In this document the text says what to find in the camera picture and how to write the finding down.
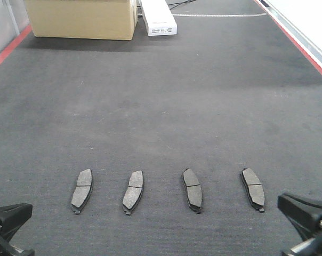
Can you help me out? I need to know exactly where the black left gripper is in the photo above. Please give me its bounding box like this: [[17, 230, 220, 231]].
[[0, 203, 35, 256]]

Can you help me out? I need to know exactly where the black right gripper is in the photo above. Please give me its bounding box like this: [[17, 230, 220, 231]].
[[277, 194, 322, 256]]

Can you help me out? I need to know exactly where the brake pad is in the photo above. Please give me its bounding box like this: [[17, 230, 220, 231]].
[[240, 167, 265, 213], [71, 169, 93, 215], [182, 169, 203, 214], [122, 170, 144, 215]]

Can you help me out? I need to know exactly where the dark conveyor belt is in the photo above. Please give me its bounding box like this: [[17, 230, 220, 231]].
[[0, 1, 322, 255]]

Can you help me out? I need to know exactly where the cardboard box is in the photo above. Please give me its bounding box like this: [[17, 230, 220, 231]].
[[24, 1, 137, 41]]

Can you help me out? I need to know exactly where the long white carton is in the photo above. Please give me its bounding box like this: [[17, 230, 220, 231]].
[[140, 0, 178, 36]]

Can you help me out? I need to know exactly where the red conveyor frame rail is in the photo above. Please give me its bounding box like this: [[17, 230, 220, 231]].
[[0, 24, 32, 65]]

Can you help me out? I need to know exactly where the white conveyor side rail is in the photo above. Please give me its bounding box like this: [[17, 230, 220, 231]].
[[256, 1, 322, 75]]

